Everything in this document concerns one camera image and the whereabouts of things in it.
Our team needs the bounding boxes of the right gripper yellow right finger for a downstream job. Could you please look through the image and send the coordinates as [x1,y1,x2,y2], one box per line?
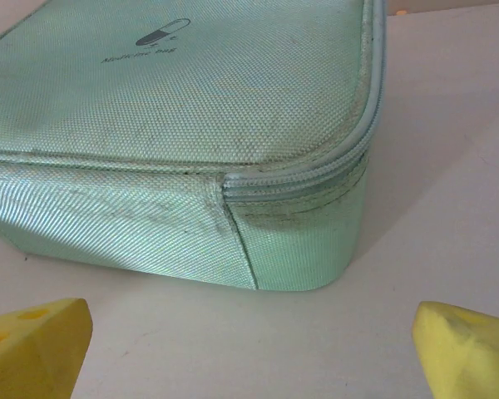
[413,300,499,399]

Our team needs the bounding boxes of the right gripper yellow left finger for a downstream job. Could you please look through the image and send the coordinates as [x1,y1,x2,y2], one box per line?
[0,297,94,399]

